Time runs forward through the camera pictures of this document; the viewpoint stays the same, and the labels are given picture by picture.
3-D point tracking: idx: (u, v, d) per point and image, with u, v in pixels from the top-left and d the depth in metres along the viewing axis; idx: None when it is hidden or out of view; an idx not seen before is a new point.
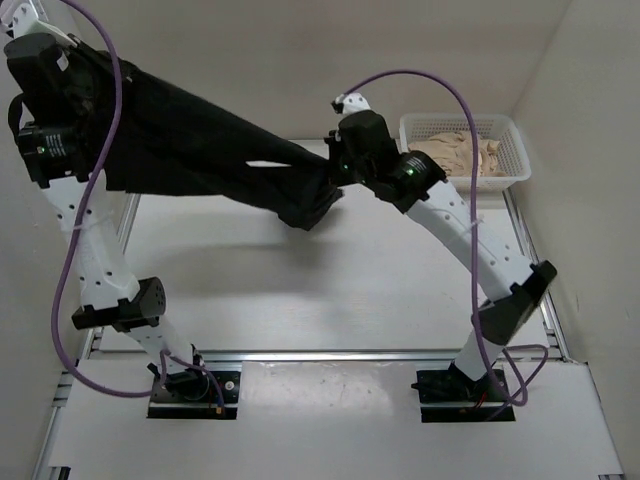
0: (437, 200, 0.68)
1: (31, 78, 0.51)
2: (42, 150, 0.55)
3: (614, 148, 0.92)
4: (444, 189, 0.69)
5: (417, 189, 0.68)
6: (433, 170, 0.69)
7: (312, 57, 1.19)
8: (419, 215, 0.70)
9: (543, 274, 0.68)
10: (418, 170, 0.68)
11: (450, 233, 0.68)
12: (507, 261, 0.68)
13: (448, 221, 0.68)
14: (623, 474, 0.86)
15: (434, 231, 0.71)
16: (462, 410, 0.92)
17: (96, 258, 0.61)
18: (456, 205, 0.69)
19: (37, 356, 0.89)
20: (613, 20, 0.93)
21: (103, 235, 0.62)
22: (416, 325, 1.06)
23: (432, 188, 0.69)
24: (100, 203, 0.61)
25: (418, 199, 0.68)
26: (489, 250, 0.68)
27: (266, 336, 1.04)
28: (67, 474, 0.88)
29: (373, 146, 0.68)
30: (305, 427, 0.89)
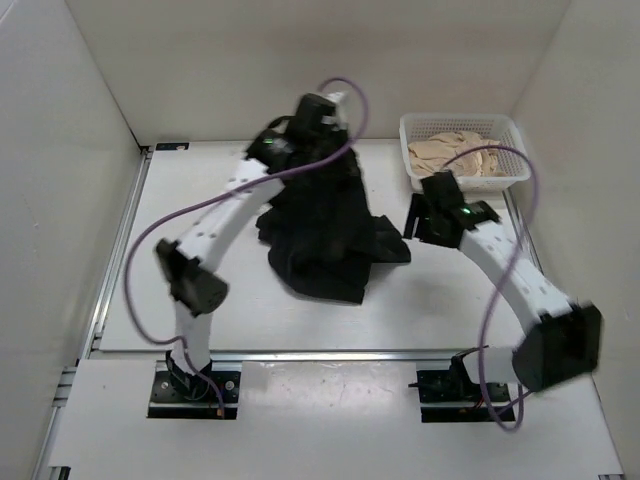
0: (483, 234, 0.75)
1: (300, 111, 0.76)
2: (268, 142, 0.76)
3: (614, 148, 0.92)
4: (494, 228, 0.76)
5: (468, 223, 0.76)
6: (488, 214, 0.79)
7: (312, 57, 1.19)
8: (470, 247, 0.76)
9: (587, 314, 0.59)
10: (474, 211, 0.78)
11: (492, 264, 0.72)
12: (543, 292, 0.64)
13: (490, 250, 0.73)
14: (624, 474, 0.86)
15: (484, 267, 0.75)
16: (462, 410, 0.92)
17: (219, 218, 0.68)
18: (501, 241, 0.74)
19: (36, 356, 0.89)
20: (613, 20, 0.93)
21: (236, 215, 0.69)
22: (416, 325, 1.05)
23: (481, 225, 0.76)
24: (258, 197, 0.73)
25: (466, 229, 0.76)
26: (521, 276, 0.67)
27: (266, 336, 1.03)
28: (67, 474, 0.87)
29: (440, 191, 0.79)
30: (305, 428, 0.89)
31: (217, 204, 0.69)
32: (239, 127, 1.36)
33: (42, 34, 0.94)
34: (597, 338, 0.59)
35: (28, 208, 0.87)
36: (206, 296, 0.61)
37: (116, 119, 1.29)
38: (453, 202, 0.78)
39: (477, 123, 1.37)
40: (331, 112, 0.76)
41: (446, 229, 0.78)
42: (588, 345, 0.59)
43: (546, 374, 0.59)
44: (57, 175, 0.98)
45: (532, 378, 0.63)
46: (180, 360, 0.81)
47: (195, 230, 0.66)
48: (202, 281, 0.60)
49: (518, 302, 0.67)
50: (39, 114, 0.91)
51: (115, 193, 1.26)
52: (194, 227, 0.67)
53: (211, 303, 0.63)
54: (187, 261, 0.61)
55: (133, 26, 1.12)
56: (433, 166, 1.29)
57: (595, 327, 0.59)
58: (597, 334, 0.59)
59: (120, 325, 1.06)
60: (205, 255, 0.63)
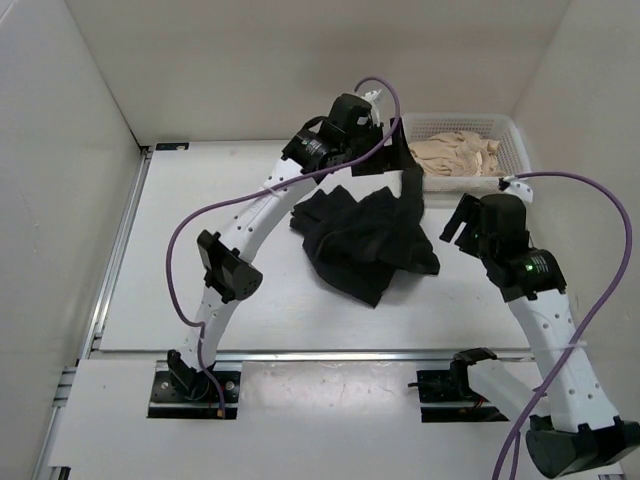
0: (542, 306, 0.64)
1: (336, 109, 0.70)
2: (303, 141, 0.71)
3: (615, 148, 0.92)
4: (558, 299, 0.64)
5: (527, 288, 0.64)
6: (556, 277, 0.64)
7: (313, 57, 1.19)
8: (521, 311, 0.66)
9: (631, 438, 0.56)
10: (539, 269, 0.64)
11: (541, 343, 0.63)
12: (588, 399, 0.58)
13: (543, 330, 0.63)
14: (624, 474, 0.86)
15: (530, 333, 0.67)
16: (462, 410, 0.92)
17: (257, 214, 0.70)
18: (561, 319, 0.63)
19: (36, 357, 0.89)
20: (614, 20, 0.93)
21: (273, 210, 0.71)
22: (417, 325, 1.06)
23: (544, 292, 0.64)
24: (295, 195, 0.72)
25: (524, 295, 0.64)
26: (571, 377, 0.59)
27: (266, 336, 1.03)
28: (67, 474, 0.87)
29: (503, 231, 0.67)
30: (305, 427, 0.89)
31: (256, 200, 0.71)
32: (239, 127, 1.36)
33: (41, 33, 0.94)
34: (632, 454, 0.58)
35: (27, 208, 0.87)
36: (241, 285, 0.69)
37: (116, 119, 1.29)
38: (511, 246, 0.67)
39: (477, 123, 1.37)
40: (366, 112, 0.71)
41: (496, 275, 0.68)
42: (618, 459, 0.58)
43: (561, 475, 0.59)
44: (57, 175, 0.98)
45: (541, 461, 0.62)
46: (190, 353, 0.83)
47: (235, 223, 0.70)
48: (239, 272, 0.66)
49: (557, 399, 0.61)
50: (39, 114, 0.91)
51: (115, 192, 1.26)
52: (234, 220, 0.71)
53: (246, 290, 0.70)
54: (227, 253, 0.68)
55: (133, 26, 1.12)
56: (433, 166, 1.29)
57: (635, 449, 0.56)
58: (634, 451, 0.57)
59: (120, 325, 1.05)
60: (242, 249, 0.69)
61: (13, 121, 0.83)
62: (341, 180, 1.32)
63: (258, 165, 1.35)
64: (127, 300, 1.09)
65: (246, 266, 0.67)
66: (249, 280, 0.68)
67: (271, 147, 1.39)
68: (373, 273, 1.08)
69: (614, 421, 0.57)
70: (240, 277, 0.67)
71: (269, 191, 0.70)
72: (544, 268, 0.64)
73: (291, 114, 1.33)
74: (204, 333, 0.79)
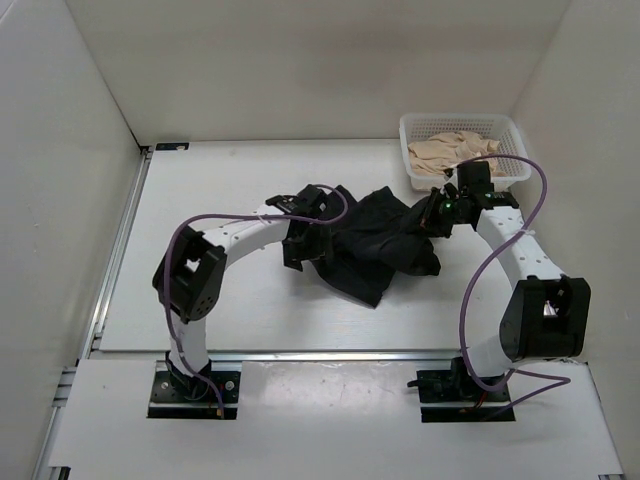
0: (498, 213, 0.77)
1: (307, 194, 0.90)
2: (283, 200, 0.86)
3: (614, 149, 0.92)
4: (511, 211, 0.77)
5: (486, 205, 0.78)
6: (509, 199, 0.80)
7: (313, 57, 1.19)
8: (484, 224, 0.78)
9: (575, 284, 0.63)
10: (496, 196, 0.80)
11: (500, 239, 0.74)
12: (538, 264, 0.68)
13: (500, 226, 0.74)
14: (623, 474, 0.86)
15: (494, 244, 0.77)
16: (463, 410, 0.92)
17: (244, 228, 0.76)
18: (514, 220, 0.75)
19: (36, 357, 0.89)
20: (614, 21, 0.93)
21: (258, 232, 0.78)
22: (417, 325, 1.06)
23: (499, 206, 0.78)
24: (273, 231, 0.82)
25: (482, 208, 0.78)
26: (521, 249, 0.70)
27: (266, 337, 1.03)
28: (67, 474, 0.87)
29: (471, 178, 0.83)
30: (306, 427, 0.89)
31: (242, 220, 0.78)
32: (239, 127, 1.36)
33: (41, 33, 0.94)
34: (582, 313, 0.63)
35: (27, 208, 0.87)
36: (206, 293, 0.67)
37: (116, 119, 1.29)
38: (480, 188, 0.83)
39: (477, 123, 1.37)
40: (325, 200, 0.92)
41: (466, 211, 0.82)
42: (572, 320, 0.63)
43: (527, 339, 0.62)
44: (57, 176, 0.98)
45: (511, 346, 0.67)
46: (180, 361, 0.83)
47: (222, 231, 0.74)
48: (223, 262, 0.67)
49: (515, 273, 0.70)
50: (39, 116, 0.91)
51: (115, 191, 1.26)
52: (220, 229, 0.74)
53: (199, 308, 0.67)
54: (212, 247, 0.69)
55: (133, 26, 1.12)
56: (433, 166, 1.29)
57: (582, 300, 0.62)
58: (585, 307, 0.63)
59: (120, 326, 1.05)
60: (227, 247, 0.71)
61: (14, 123, 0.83)
62: (341, 180, 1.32)
63: (258, 165, 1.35)
64: (128, 300, 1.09)
65: (221, 270, 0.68)
66: (208, 294, 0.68)
67: (271, 147, 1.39)
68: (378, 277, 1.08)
69: (558, 275, 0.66)
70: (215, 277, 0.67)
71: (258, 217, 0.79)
72: (500, 195, 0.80)
73: (290, 114, 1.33)
74: (182, 350, 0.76)
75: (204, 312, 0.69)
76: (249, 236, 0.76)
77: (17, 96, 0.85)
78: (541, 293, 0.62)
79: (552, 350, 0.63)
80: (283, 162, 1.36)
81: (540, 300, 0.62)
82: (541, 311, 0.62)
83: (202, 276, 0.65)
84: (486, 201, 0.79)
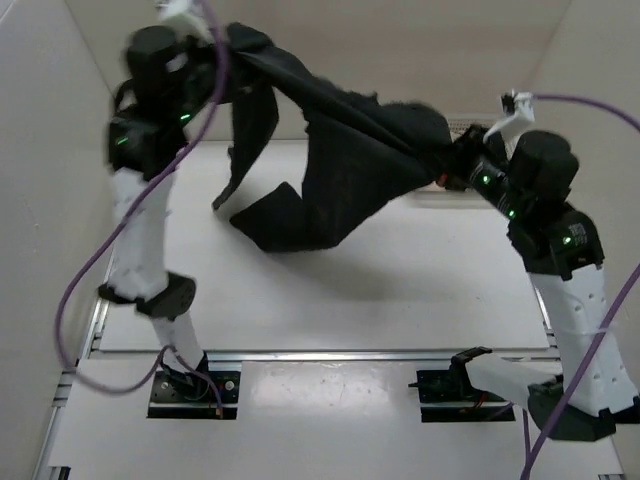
0: (577, 286, 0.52)
1: (132, 67, 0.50)
2: (120, 140, 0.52)
3: None
4: (593, 274, 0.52)
5: (563, 267, 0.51)
6: (592, 248, 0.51)
7: (314, 57, 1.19)
8: (547, 286, 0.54)
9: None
10: (578, 241, 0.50)
11: (567, 325, 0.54)
12: (611, 383, 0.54)
13: (574, 313, 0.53)
14: (624, 474, 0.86)
15: (547, 306, 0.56)
16: (463, 409, 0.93)
17: (133, 249, 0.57)
18: (594, 298, 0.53)
19: (35, 357, 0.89)
20: (613, 22, 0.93)
21: (146, 233, 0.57)
22: (417, 324, 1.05)
23: (580, 269, 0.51)
24: (156, 200, 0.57)
25: (557, 275, 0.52)
26: (596, 364, 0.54)
27: (265, 337, 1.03)
28: (67, 474, 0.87)
29: (545, 178, 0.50)
30: (305, 427, 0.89)
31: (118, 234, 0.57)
32: None
33: (41, 32, 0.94)
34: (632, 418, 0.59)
35: (27, 207, 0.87)
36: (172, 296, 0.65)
37: None
38: (549, 200, 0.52)
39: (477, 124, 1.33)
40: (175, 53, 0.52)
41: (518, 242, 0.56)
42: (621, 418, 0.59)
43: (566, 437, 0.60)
44: (57, 174, 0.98)
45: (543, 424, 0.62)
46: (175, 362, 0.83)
47: (117, 269, 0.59)
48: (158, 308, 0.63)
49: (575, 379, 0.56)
50: (40, 115, 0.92)
51: None
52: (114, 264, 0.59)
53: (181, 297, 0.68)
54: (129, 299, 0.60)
55: None
56: None
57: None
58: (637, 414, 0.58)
59: (120, 325, 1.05)
60: (146, 289, 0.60)
61: (14, 122, 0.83)
62: None
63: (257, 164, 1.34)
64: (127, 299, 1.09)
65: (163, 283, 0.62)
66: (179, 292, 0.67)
67: (271, 147, 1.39)
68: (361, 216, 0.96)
69: (630, 399, 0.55)
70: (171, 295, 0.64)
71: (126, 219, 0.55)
72: (585, 240, 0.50)
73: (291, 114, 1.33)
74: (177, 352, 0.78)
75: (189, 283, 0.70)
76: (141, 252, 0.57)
77: (18, 95, 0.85)
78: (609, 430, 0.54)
79: None
80: (283, 161, 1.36)
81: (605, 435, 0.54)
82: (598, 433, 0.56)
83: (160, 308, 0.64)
84: (563, 255, 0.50)
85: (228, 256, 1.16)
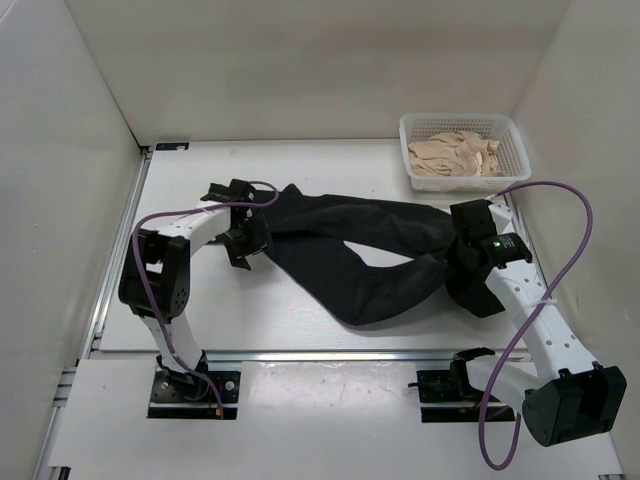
0: (513, 274, 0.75)
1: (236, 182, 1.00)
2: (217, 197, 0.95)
3: (613, 149, 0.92)
4: (525, 267, 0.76)
5: (498, 260, 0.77)
6: (521, 251, 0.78)
7: (314, 57, 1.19)
8: (497, 282, 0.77)
9: (610, 377, 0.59)
10: (506, 245, 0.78)
11: (518, 306, 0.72)
12: (566, 348, 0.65)
13: (517, 292, 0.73)
14: (623, 474, 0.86)
15: (508, 307, 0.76)
16: (462, 410, 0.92)
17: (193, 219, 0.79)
18: (531, 282, 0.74)
19: (36, 357, 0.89)
20: (614, 21, 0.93)
21: (206, 221, 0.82)
22: (417, 324, 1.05)
23: (512, 262, 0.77)
24: (215, 222, 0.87)
25: (495, 266, 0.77)
26: (547, 329, 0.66)
27: (264, 336, 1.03)
28: (67, 474, 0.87)
29: (470, 221, 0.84)
30: (305, 427, 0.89)
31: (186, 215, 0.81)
32: (240, 128, 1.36)
33: (41, 33, 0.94)
34: (617, 400, 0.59)
35: (26, 208, 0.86)
36: (179, 286, 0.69)
37: (116, 119, 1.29)
38: (481, 232, 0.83)
39: (477, 122, 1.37)
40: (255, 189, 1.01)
41: (475, 259, 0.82)
42: (606, 408, 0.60)
43: (558, 431, 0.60)
44: (57, 176, 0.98)
45: (540, 430, 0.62)
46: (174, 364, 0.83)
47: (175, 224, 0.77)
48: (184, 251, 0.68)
49: (538, 352, 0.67)
50: (39, 116, 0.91)
51: (115, 192, 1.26)
52: (173, 225, 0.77)
53: (177, 304, 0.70)
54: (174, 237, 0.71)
55: (133, 26, 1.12)
56: (433, 165, 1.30)
57: (618, 392, 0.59)
58: (619, 397, 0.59)
59: (120, 326, 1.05)
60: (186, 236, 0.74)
61: (13, 123, 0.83)
62: (341, 180, 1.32)
63: (257, 164, 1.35)
64: None
65: (189, 256, 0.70)
66: (182, 286, 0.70)
67: (270, 147, 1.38)
68: (398, 288, 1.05)
69: (591, 364, 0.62)
70: (180, 266, 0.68)
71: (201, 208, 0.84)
72: (511, 244, 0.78)
73: (291, 114, 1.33)
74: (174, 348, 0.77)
75: (183, 304, 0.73)
76: (201, 223, 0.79)
77: (17, 95, 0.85)
78: (576, 392, 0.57)
79: (578, 432, 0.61)
80: (282, 161, 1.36)
81: (575, 400, 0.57)
82: (575, 409, 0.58)
83: (173, 261, 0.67)
84: (493, 250, 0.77)
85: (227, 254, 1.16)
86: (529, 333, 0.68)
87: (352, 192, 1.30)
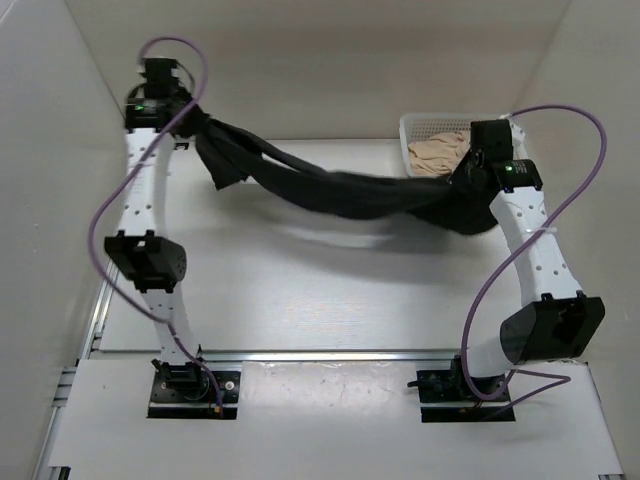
0: (518, 197, 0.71)
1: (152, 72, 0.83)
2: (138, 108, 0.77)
3: (613, 149, 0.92)
4: (532, 194, 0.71)
5: (506, 184, 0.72)
6: (532, 178, 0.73)
7: (314, 57, 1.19)
8: (501, 207, 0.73)
9: (588, 303, 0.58)
10: (517, 171, 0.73)
11: (515, 231, 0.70)
12: (555, 275, 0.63)
13: (518, 217, 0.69)
14: (623, 474, 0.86)
15: (507, 231, 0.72)
16: (463, 410, 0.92)
17: (144, 191, 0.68)
18: (535, 210, 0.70)
19: (36, 357, 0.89)
20: (614, 22, 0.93)
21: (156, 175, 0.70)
22: (417, 324, 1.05)
23: (520, 188, 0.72)
24: (162, 157, 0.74)
25: (502, 190, 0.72)
26: (538, 255, 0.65)
27: (264, 335, 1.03)
28: (67, 474, 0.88)
29: (489, 141, 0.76)
30: (305, 427, 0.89)
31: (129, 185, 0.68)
32: (239, 127, 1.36)
33: (41, 33, 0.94)
34: (593, 327, 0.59)
35: (27, 207, 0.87)
36: (174, 260, 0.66)
37: (116, 119, 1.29)
38: (497, 154, 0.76)
39: (478, 123, 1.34)
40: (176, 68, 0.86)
41: (483, 181, 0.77)
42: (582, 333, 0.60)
43: (528, 350, 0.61)
44: (56, 176, 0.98)
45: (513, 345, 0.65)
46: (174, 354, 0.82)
47: (129, 211, 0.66)
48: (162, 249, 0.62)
49: (527, 278, 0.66)
50: (40, 117, 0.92)
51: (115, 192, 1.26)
52: (126, 210, 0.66)
53: (179, 269, 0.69)
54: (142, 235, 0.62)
55: (132, 25, 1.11)
56: (433, 166, 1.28)
57: (595, 320, 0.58)
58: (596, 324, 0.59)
59: (120, 325, 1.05)
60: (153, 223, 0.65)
61: (13, 123, 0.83)
62: None
63: None
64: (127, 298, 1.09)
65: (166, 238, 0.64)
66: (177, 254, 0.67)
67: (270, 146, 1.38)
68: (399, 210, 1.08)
69: (575, 291, 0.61)
70: (167, 261, 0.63)
71: (142, 165, 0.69)
72: (522, 170, 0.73)
73: (291, 114, 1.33)
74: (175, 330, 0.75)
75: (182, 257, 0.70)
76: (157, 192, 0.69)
77: (17, 95, 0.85)
78: (552, 314, 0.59)
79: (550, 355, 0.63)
80: None
81: (549, 320, 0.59)
82: (548, 330, 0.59)
83: (158, 260, 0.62)
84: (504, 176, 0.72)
85: (227, 252, 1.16)
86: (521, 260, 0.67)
87: None
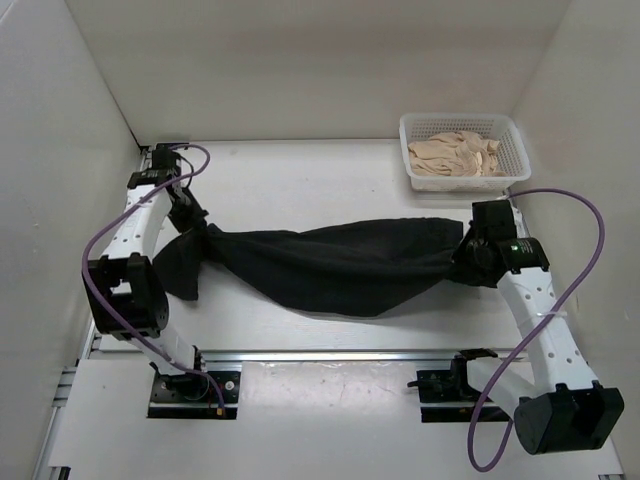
0: (526, 280, 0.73)
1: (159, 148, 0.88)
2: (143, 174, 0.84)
3: (613, 149, 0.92)
4: (539, 275, 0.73)
5: (512, 264, 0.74)
6: (538, 257, 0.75)
7: (314, 57, 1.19)
8: (508, 287, 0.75)
9: (606, 396, 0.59)
10: (522, 250, 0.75)
11: (524, 315, 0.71)
12: (568, 364, 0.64)
13: (526, 299, 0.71)
14: (623, 474, 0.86)
15: (514, 311, 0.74)
16: (462, 410, 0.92)
17: (135, 226, 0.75)
18: (543, 291, 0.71)
19: (35, 357, 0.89)
20: (613, 23, 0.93)
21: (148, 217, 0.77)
22: (417, 325, 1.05)
23: (527, 269, 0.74)
24: (158, 210, 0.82)
25: (508, 270, 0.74)
26: (551, 342, 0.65)
27: (264, 336, 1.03)
28: (67, 474, 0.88)
29: (492, 222, 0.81)
30: (304, 426, 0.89)
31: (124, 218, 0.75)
32: (239, 127, 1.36)
33: (41, 33, 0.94)
34: (610, 422, 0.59)
35: (26, 208, 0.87)
36: (158, 297, 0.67)
37: (116, 119, 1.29)
38: (501, 232, 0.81)
39: (477, 123, 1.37)
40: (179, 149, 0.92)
41: (490, 260, 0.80)
42: (598, 426, 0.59)
43: (546, 443, 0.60)
44: (56, 176, 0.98)
45: (526, 436, 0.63)
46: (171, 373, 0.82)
47: (119, 239, 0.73)
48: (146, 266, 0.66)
49: (539, 363, 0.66)
50: (40, 117, 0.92)
51: (115, 192, 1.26)
52: (116, 239, 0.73)
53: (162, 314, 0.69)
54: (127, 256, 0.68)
55: (132, 25, 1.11)
56: (433, 166, 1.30)
57: (613, 413, 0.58)
58: (613, 418, 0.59)
59: None
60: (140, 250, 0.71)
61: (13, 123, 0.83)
62: (341, 179, 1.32)
63: (257, 165, 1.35)
64: None
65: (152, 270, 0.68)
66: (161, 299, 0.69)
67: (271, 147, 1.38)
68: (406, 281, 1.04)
69: (590, 382, 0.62)
70: (150, 285, 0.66)
71: (138, 204, 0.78)
72: (528, 249, 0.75)
73: (291, 114, 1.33)
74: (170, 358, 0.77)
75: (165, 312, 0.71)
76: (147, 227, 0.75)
77: (16, 96, 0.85)
78: (569, 407, 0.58)
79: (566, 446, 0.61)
80: (282, 161, 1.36)
81: (567, 414, 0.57)
82: (565, 424, 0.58)
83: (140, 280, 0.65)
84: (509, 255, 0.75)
85: None
86: (532, 345, 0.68)
87: (353, 191, 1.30)
